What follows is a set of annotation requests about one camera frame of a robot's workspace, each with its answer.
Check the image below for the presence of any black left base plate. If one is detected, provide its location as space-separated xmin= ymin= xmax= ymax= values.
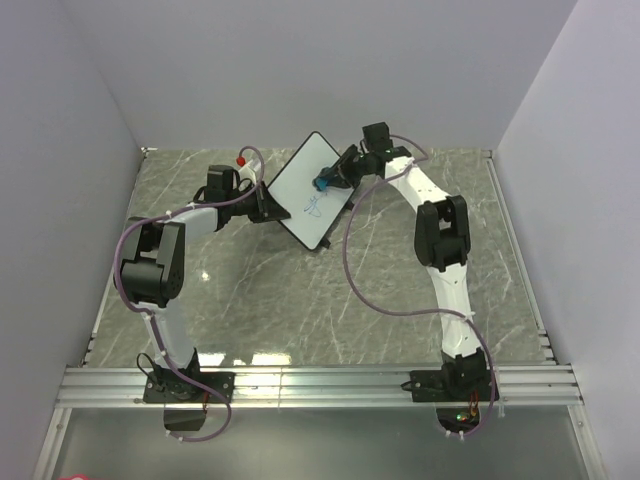
xmin=142 ymin=369 xmax=235 ymax=404

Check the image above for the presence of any aluminium right side rail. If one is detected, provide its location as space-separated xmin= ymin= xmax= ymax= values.
xmin=482 ymin=150 xmax=558 ymax=365

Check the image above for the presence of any aluminium rail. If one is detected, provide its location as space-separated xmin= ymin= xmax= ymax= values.
xmin=55 ymin=365 xmax=583 ymax=409
xmin=482 ymin=150 xmax=558 ymax=365

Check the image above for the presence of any small black-framed whiteboard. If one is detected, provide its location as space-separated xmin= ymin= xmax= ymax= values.
xmin=267 ymin=131 xmax=354 ymax=251

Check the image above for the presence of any blue whiteboard eraser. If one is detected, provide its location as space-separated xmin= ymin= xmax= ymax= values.
xmin=312 ymin=167 xmax=335 ymax=192

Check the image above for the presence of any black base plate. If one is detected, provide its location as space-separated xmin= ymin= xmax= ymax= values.
xmin=401 ymin=370 xmax=500 ymax=403
xmin=142 ymin=369 xmax=235 ymax=404

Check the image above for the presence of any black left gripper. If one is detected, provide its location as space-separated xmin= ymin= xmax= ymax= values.
xmin=227 ymin=181 xmax=290 ymax=225

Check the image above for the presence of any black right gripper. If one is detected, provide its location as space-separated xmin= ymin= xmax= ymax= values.
xmin=320 ymin=146 xmax=373 ymax=191

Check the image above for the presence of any black whiteboard stand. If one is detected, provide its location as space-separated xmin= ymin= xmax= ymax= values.
xmin=319 ymin=199 xmax=355 ymax=250

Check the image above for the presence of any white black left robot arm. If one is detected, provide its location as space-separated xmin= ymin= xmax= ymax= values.
xmin=114 ymin=160 xmax=290 ymax=402

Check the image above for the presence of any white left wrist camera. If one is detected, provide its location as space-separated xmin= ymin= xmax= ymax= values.
xmin=236 ymin=156 xmax=262 ymax=183

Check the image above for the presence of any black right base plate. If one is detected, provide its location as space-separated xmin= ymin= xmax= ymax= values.
xmin=401 ymin=370 xmax=500 ymax=403

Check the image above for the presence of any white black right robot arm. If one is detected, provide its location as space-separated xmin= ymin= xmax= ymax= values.
xmin=315 ymin=122 xmax=492 ymax=400

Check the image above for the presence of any aluminium front rail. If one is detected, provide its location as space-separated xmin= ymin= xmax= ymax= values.
xmin=55 ymin=365 xmax=583 ymax=409

